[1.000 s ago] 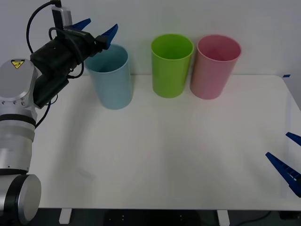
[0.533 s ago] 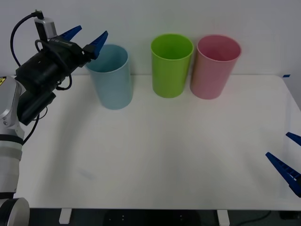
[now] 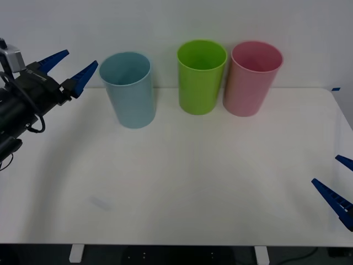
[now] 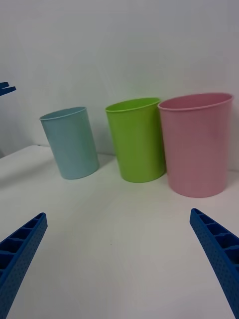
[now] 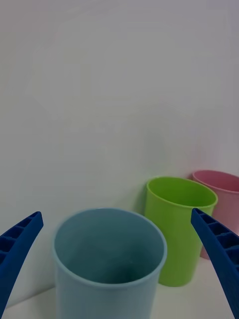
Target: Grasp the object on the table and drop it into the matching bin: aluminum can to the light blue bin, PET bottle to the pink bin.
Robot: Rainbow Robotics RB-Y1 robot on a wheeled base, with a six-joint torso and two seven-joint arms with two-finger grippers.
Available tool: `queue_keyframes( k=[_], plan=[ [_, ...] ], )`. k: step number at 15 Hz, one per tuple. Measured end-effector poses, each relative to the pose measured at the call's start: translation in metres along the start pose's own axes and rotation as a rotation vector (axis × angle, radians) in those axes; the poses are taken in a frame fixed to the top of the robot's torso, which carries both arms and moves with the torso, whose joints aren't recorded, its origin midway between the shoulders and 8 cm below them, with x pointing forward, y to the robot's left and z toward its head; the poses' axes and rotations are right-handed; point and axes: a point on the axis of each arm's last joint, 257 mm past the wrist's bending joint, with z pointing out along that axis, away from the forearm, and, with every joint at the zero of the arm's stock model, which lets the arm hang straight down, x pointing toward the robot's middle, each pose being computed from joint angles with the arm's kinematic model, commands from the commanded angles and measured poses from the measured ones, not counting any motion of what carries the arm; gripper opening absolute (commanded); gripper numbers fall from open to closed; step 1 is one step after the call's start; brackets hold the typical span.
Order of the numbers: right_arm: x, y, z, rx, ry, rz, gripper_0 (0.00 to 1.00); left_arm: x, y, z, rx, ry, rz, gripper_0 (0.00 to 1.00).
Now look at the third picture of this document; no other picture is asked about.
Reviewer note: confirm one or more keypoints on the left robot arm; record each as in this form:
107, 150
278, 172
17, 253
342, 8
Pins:
12, 110

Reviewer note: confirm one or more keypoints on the pink plastic bin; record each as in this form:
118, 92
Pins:
245, 94

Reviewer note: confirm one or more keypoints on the pale blue plastic bin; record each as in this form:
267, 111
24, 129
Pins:
132, 102

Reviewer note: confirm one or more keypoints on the green plastic bin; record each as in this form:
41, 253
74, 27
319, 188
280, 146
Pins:
200, 91

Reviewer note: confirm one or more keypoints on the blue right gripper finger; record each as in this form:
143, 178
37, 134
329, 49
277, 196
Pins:
346, 162
332, 198

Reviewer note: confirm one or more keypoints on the white table leg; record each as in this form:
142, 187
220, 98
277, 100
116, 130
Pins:
261, 254
76, 253

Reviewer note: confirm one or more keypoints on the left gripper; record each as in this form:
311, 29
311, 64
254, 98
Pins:
41, 88

